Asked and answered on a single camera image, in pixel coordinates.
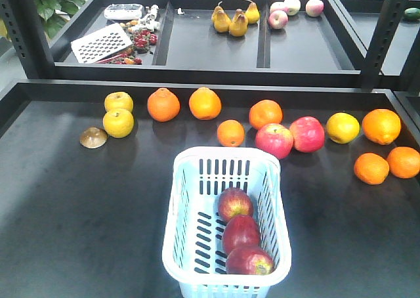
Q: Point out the dark red apple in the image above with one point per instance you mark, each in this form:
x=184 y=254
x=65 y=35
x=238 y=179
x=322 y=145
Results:
x=241 y=230
x=249 y=260
x=234 y=201

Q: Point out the small orange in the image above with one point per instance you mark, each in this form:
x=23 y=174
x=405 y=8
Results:
x=231 y=133
x=403 y=162
x=371 y=168

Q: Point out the pointed orange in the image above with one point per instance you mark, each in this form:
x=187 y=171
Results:
x=163 y=105

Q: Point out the light red apple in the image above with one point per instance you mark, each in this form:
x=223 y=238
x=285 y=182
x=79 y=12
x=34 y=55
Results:
x=274 y=139

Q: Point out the yellow green apple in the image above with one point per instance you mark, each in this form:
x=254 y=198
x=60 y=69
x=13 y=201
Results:
x=118 y=122
x=118 y=99

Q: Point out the pink red apple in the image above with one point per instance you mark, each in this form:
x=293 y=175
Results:
x=308 y=134

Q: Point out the brown yellow pear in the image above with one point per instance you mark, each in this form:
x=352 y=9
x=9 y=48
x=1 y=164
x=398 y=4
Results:
x=252 y=12
x=239 y=24
x=221 y=21

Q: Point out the brown mushroom cap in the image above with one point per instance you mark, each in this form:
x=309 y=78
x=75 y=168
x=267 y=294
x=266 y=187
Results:
x=93 y=137

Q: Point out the black wooden display table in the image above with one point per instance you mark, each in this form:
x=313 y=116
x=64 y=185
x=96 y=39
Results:
x=80 y=222

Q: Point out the black rear display shelf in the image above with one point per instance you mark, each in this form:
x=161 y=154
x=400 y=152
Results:
x=327 y=51

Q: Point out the yellow citrus fruit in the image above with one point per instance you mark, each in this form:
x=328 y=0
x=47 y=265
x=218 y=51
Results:
x=342 y=128

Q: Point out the white perforated grater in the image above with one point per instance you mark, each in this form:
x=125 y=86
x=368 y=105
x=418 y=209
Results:
x=100 y=44

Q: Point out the pale pink peach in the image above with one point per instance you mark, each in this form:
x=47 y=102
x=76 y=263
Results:
x=293 y=7

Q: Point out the large orange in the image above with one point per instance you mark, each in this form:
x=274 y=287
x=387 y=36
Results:
x=381 y=126

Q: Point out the green potted plant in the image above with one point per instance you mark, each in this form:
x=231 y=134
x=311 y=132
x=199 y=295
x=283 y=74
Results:
x=55 y=13

